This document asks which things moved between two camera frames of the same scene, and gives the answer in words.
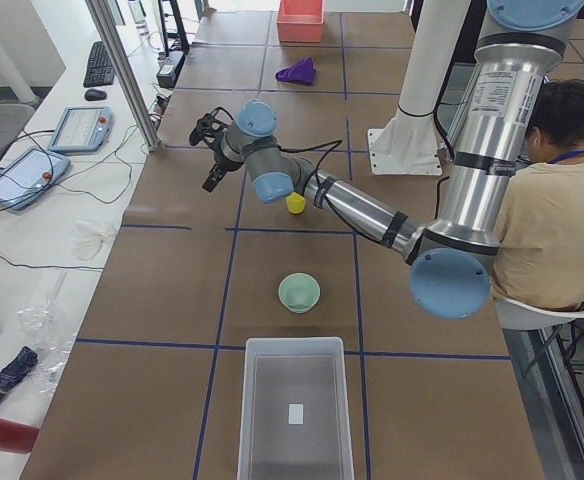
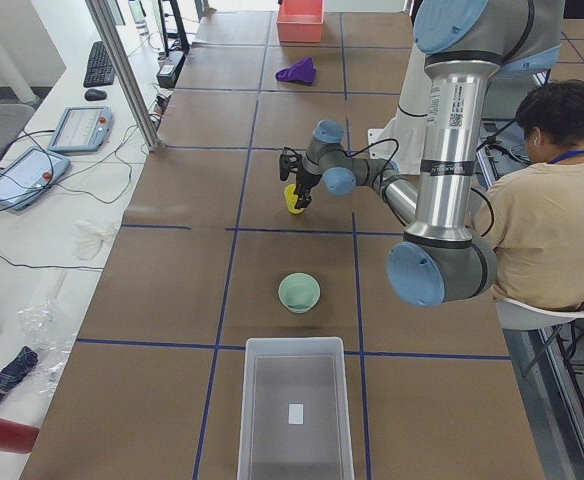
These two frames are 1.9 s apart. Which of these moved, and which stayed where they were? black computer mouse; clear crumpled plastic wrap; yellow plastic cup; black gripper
Moved: black gripper
Stayed: black computer mouse; clear crumpled plastic wrap; yellow plastic cup
